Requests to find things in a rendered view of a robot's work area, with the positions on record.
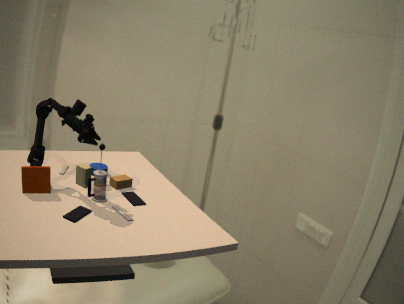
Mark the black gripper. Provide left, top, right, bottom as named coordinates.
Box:
left=72, top=119, right=101, bottom=146

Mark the blue short cylinder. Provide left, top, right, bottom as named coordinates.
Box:
left=89, top=163, right=108, bottom=176

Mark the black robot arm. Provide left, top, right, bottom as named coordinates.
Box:
left=27, top=98, right=95, bottom=166

